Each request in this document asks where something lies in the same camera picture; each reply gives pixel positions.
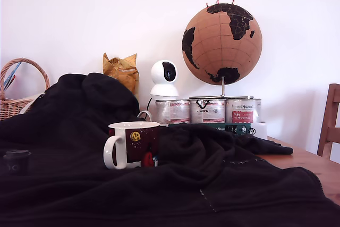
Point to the dark grey coffee capsule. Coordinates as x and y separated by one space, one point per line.
17 163

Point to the silver tin can black logo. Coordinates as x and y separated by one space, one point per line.
208 111

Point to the golden paper bag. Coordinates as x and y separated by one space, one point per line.
125 74

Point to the metal globe stand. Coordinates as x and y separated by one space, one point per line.
223 88

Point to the cork globe with black continents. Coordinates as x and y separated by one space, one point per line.
217 49

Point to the dark green flat box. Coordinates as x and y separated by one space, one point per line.
233 128

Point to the silver tin can red script label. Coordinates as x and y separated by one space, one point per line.
243 110

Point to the black fleece cloth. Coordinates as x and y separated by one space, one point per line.
159 189

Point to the white curved strip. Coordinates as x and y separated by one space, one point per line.
28 104

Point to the red and blue pen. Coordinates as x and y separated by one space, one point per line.
10 81

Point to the wooden chair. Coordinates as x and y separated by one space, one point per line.
333 120

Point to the white dome security camera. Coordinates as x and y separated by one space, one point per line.
159 78

